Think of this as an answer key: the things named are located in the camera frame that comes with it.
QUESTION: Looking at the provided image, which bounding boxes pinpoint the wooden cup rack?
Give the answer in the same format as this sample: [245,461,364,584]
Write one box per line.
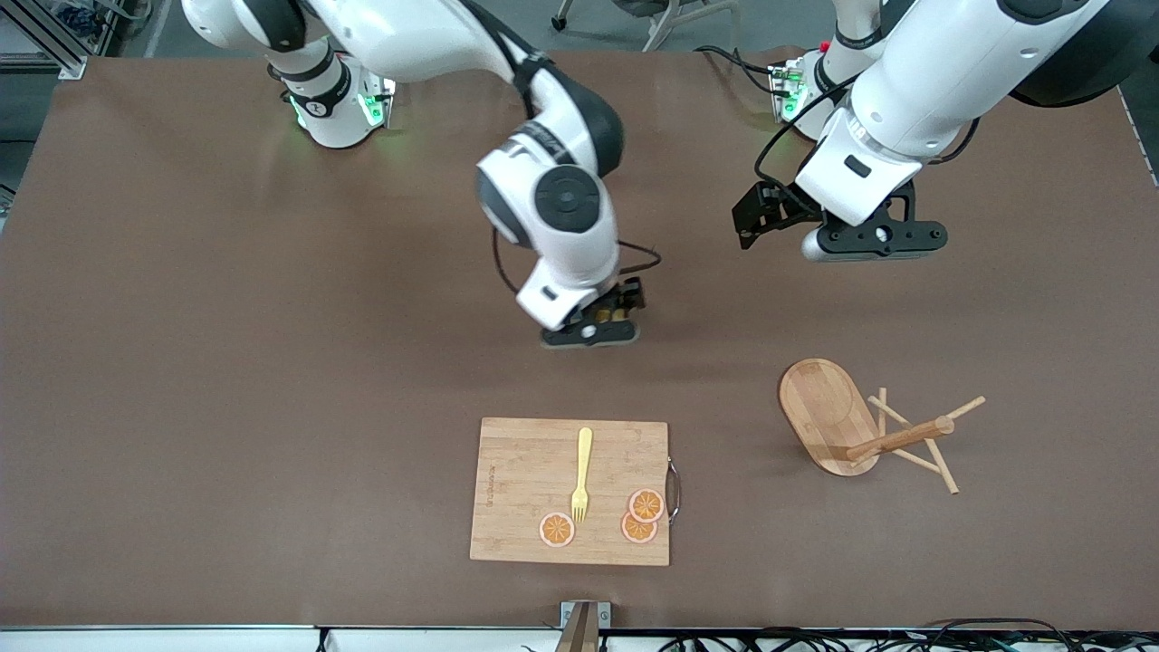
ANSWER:
[779,358,986,495]

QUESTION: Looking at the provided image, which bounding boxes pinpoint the yellow plastic fork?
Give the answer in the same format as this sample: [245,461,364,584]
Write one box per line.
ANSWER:
[570,427,594,524]

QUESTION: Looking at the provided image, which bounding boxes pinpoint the bamboo cutting board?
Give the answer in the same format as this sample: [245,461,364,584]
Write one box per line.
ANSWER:
[469,417,682,568]

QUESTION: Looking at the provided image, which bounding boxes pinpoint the office chair base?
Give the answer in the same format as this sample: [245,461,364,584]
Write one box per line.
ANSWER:
[551,0,739,53]

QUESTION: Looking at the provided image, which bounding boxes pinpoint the brown table mat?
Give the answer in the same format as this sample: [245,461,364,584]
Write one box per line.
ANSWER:
[0,47,1159,630]

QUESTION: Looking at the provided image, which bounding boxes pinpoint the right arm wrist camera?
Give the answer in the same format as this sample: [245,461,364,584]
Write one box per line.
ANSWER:
[541,317,641,350]

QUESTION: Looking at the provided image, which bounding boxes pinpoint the black base cable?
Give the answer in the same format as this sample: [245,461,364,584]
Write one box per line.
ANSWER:
[695,45,789,96]

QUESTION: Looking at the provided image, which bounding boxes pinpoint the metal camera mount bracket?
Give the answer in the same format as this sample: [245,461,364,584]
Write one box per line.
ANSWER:
[560,600,612,652]

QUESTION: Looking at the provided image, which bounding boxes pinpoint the black cable bundle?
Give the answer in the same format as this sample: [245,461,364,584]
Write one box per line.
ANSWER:
[661,618,1159,652]

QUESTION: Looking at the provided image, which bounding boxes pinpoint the aluminium frame profile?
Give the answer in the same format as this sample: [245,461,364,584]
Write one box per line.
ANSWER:
[0,0,87,78]

